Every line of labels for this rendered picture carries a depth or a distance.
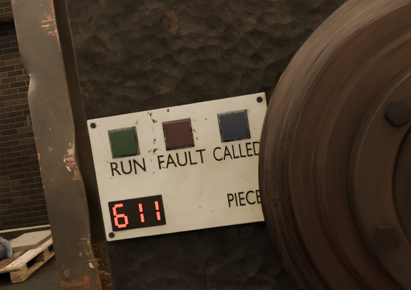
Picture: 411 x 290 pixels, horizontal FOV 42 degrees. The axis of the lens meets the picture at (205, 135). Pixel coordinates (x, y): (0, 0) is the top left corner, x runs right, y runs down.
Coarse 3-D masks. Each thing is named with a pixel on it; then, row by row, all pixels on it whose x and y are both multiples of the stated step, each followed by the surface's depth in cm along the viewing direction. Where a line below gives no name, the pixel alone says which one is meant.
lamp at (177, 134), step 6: (168, 126) 75; (174, 126) 75; (180, 126) 75; (186, 126) 75; (168, 132) 75; (174, 132) 75; (180, 132) 75; (186, 132) 75; (168, 138) 75; (174, 138) 75; (180, 138) 75; (186, 138) 75; (168, 144) 75; (174, 144) 75; (180, 144) 75; (186, 144) 75
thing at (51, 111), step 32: (32, 0) 323; (64, 0) 351; (32, 32) 324; (64, 32) 353; (32, 64) 326; (64, 64) 354; (32, 96) 327; (64, 96) 325; (64, 128) 326; (64, 160) 328; (64, 192) 329; (96, 192) 358; (64, 224) 331; (96, 224) 360; (64, 256) 332; (96, 256) 361; (64, 288) 334; (96, 288) 331
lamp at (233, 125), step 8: (240, 112) 74; (224, 120) 74; (232, 120) 74; (240, 120) 74; (224, 128) 74; (232, 128) 74; (240, 128) 74; (224, 136) 75; (232, 136) 74; (240, 136) 74
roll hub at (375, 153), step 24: (408, 72) 52; (384, 96) 52; (408, 96) 51; (384, 120) 52; (360, 144) 52; (384, 144) 52; (408, 144) 52; (360, 168) 52; (384, 168) 52; (408, 168) 53; (360, 192) 52; (384, 192) 52; (408, 192) 53; (360, 216) 52; (384, 216) 52; (408, 216) 53; (408, 240) 52; (384, 264) 52; (408, 264) 52; (408, 288) 52
